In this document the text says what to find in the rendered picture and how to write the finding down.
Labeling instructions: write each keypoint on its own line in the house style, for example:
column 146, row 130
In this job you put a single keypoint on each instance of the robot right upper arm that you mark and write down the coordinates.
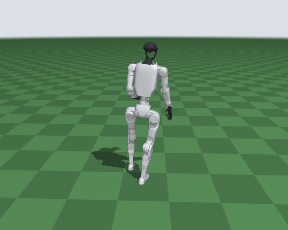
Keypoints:
column 163, row 72

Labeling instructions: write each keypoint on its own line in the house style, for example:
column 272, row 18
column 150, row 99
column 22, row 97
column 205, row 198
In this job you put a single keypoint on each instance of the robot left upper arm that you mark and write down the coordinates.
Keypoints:
column 130, row 78

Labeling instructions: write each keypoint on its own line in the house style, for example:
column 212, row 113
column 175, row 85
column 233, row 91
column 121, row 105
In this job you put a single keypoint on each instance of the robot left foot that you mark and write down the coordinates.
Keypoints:
column 131, row 166

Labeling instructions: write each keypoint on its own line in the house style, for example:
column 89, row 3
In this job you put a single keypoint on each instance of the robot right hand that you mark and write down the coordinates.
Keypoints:
column 169, row 112

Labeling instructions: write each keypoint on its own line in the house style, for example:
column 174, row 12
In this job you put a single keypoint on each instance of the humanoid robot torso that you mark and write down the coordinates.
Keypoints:
column 145, row 84

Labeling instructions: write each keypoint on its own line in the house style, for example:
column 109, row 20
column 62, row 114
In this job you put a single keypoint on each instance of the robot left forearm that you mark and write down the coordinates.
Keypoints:
column 132, row 94

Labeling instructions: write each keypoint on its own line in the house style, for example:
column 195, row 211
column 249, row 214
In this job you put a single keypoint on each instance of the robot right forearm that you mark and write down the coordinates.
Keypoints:
column 167, row 99

